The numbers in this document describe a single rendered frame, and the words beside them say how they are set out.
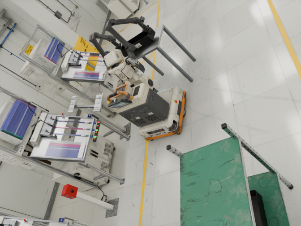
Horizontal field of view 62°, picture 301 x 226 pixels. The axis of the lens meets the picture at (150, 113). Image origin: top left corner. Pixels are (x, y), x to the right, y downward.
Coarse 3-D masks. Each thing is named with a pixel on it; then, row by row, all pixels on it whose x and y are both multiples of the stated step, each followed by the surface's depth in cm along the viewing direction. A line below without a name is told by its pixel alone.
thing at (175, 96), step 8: (168, 88) 355; (176, 88) 344; (168, 96) 344; (176, 96) 338; (184, 96) 350; (176, 104) 333; (184, 104) 346; (168, 112) 326; (176, 112) 329; (168, 120) 318; (176, 120) 325; (144, 128) 345; (152, 128) 334; (176, 128) 322; (144, 136) 354; (152, 136) 349; (160, 136) 343
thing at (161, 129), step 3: (162, 126) 322; (165, 126) 318; (153, 129) 332; (156, 129) 328; (159, 129) 327; (162, 129) 325; (165, 129) 323; (168, 129) 322; (144, 132) 342; (147, 132) 341; (150, 132) 339; (153, 132) 338; (156, 132) 336
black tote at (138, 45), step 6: (150, 30) 334; (138, 36) 353; (144, 36) 351; (150, 36) 331; (132, 42) 365; (138, 42) 340; (144, 42) 338; (150, 42) 336; (138, 48) 350; (126, 54) 365
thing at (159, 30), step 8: (160, 32) 340; (168, 32) 354; (160, 40) 334; (176, 40) 364; (144, 48) 349; (152, 48) 332; (160, 48) 330; (184, 48) 374; (144, 56) 407; (168, 56) 339; (192, 56) 386; (152, 64) 418; (176, 64) 349; (160, 72) 429; (184, 72) 358; (192, 80) 369
